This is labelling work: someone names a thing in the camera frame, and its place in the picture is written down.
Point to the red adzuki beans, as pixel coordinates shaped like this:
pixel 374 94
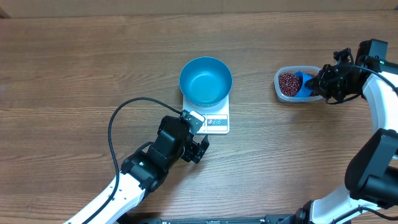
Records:
pixel 289 84

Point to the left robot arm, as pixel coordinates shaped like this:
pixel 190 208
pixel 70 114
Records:
pixel 145 170

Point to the white digital kitchen scale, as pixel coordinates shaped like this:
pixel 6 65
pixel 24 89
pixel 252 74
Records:
pixel 217 119

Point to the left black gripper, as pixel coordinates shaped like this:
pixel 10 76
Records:
pixel 196 151

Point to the blue plastic measuring scoop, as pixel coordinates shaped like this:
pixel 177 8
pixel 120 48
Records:
pixel 303 90

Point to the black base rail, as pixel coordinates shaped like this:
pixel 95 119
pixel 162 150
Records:
pixel 268 219

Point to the blue metal bowl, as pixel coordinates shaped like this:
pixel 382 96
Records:
pixel 205 81

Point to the clear plastic food container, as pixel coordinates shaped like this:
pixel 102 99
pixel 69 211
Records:
pixel 313 71

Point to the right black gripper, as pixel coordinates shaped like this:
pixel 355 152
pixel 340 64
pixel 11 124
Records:
pixel 322 84

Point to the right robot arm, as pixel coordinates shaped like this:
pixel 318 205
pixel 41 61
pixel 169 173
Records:
pixel 370 181

